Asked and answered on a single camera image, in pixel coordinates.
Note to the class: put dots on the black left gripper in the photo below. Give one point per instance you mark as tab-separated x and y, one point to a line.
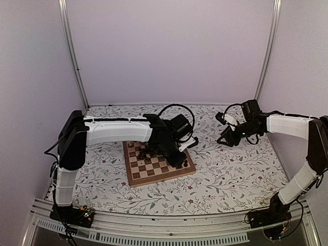
178	162

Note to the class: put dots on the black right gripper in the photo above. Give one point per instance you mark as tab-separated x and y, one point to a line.
228	135

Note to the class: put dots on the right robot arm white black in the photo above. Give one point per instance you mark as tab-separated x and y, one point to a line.
311	130

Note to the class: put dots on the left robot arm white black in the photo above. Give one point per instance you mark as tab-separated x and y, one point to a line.
81	131

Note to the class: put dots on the pile of dark chess pieces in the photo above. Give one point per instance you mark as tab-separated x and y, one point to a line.
147	152

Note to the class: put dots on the wooden chess board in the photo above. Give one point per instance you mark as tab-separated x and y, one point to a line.
146	172

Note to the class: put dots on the floral patterned table mat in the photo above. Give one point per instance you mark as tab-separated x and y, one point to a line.
227	179

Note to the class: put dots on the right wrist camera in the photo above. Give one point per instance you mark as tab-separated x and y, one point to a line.
225	118

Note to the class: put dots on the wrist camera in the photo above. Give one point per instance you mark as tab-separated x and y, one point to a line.
193	141
225	118

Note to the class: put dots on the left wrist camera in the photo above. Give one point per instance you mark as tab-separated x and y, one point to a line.
193	141

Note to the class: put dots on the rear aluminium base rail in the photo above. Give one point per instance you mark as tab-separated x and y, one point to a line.
164	104

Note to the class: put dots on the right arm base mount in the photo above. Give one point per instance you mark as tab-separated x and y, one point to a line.
277	216

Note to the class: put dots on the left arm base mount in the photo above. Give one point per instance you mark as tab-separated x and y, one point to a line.
82	217

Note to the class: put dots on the right aluminium frame post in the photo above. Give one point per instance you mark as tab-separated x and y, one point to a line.
269	48

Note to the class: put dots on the aluminium frame post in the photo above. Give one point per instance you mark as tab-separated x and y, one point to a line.
269	48
63	11

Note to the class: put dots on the front aluminium slotted rail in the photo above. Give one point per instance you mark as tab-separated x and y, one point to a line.
127	229

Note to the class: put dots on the left aluminium frame post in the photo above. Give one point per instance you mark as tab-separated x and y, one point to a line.
63	11

